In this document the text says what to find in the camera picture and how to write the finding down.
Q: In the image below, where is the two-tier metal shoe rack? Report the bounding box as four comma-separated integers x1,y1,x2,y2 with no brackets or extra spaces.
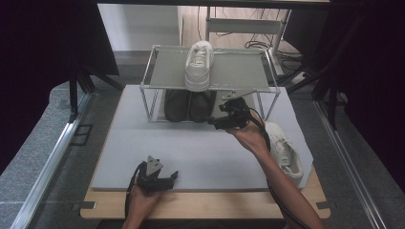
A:
139,44,282,126

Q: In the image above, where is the white power strip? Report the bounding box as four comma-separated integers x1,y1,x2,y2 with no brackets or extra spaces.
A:
290,72,310,85

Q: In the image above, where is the bundle of black floor cables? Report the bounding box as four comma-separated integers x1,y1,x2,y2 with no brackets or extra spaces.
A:
243,8,304,65

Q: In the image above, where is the grey foam mat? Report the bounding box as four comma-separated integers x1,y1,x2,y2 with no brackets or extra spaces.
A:
90,84,314,193

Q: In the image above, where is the black tripod stand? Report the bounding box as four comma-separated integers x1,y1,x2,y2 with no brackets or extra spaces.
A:
68,61,126,122

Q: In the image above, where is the black slipper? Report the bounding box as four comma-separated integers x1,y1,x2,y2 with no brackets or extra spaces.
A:
163,89,191,124
188,90,218,124

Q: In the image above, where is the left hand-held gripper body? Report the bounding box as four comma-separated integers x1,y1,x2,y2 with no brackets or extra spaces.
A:
137,155,175,193

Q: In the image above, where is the white sneaker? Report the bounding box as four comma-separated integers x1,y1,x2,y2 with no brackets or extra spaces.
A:
183,40,215,93
264,121,305,188

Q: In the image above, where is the white metal desk frame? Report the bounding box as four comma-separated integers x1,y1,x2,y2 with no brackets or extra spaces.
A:
204,6,292,77

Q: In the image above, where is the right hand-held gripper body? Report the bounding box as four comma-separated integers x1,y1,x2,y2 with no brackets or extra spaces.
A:
223,96,251,130

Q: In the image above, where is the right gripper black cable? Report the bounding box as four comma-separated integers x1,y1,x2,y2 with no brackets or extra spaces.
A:
247,107,313,229

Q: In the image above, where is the black table corner bracket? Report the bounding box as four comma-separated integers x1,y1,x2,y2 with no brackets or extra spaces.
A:
71,200,96,211
316,200,337,211

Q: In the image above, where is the black metal stand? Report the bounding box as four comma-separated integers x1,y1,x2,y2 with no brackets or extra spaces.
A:
286,12,367,132

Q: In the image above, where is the person's right hand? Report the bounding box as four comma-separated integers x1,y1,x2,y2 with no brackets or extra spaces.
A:
225,114,272,157

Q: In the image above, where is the person's left hand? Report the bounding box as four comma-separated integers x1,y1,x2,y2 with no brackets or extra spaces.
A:
126,182,164,218

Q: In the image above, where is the dark curtain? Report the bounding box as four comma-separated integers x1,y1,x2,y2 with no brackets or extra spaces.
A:
0,0,120,176
328,0,405,185

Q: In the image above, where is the aluminium rail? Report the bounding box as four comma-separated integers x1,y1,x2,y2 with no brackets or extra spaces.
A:
313,99,388,229
9,92,94,229

